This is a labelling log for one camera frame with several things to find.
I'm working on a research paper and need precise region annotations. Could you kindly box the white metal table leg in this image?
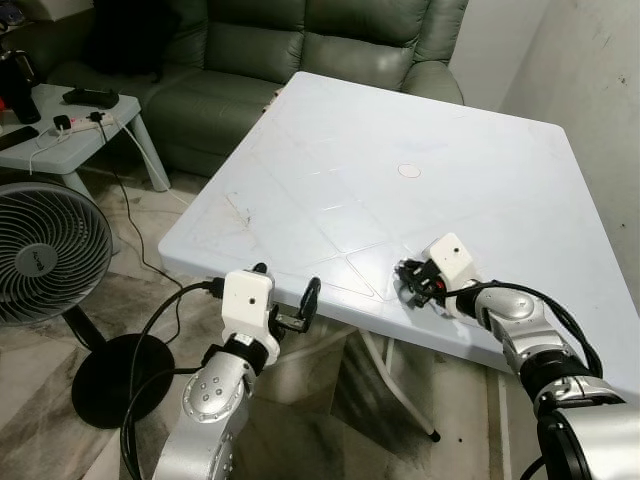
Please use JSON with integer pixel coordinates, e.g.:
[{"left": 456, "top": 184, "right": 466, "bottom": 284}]
[{"left": 358, "top": 333, "right": 442, "bottom": 443}]

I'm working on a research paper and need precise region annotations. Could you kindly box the grey standing fan black base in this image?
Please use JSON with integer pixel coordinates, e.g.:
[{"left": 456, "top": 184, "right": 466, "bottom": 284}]
[{"left": 0, "top": 182, "right": 177, "bottom": 430}]

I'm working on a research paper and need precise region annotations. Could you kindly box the white power strip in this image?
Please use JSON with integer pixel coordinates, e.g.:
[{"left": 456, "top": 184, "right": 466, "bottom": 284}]
[{"left": 52, "top": 111, "right": 123, "bottom": 132}]

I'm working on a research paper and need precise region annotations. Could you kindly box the light grey plastic side table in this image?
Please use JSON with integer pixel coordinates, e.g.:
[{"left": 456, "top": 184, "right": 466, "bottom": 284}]
[{"left": 0, "top": 84, "right": 172, "bottom": 197}]

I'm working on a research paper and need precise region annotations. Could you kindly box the green leather sofa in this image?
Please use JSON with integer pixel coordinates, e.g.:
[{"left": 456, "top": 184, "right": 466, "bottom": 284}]
[{"left": 0, "top": 0, "right": 469, "bottom": 179}]

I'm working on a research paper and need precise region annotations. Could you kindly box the flat black remote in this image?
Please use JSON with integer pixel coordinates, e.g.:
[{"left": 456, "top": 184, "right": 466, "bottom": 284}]
[{"left": 62, "top": 88, "right": 120, "bottom": 108}]

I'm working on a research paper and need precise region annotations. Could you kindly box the black cloth bundle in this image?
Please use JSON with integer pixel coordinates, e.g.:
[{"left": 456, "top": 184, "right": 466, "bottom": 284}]
[{"left": 85, "top": 0, "right": 182, "bottom": 77}]

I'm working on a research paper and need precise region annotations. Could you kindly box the black phone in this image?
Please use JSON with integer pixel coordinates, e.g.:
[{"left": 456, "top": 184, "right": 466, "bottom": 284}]
[{"left": 0, "top": 127, "right": 40, "bottom": 152}]

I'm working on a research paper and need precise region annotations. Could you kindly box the black bottle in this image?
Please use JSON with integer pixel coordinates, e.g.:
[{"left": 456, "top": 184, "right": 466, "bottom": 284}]
[{"left": 0, "top": 50, "right": 42, "bottom": 124}]

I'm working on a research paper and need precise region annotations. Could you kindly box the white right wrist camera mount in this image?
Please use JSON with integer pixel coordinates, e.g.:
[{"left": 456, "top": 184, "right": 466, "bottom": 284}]
[{"left": 428, "top": 235, "right": 482, "bottom": 301}]

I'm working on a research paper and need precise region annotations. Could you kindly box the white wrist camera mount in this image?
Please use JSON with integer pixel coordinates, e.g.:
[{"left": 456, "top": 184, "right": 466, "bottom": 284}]
[
  {"left": 221, "top": 270, "right": 277, "bottom": 347},
  {"left": 428, "top": 235, "right": 482, "bottom": 301}
]

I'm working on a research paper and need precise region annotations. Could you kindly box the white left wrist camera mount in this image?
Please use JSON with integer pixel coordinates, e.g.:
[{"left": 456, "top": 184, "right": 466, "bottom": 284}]
[{"left": 221, "top": 270, "right": 277, "bottom": 347}]

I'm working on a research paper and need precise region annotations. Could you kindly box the thin black power cable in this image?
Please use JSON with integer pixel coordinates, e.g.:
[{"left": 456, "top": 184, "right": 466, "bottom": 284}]
[{"left": 97, "top": 118, "right": 191, "bottom": 346}]

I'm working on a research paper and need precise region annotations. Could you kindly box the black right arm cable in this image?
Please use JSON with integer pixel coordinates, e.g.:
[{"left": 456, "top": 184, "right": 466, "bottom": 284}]
[{"left": 480, "top": 282, "right": 603, "bottom": 377}]

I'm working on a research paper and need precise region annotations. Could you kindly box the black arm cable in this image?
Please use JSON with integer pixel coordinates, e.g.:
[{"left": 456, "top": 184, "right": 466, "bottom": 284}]
[
  {"left": 120, "top": 282, "right": 223, "bottom": 480},
  {"left": 480, "top": 282, "right": 603, "bottom": 377}
]

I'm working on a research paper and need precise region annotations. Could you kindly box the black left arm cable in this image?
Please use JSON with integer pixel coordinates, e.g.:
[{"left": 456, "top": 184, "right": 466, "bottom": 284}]
[{"left": 120, "top": 282, "right": 223, "bottom": 480}]

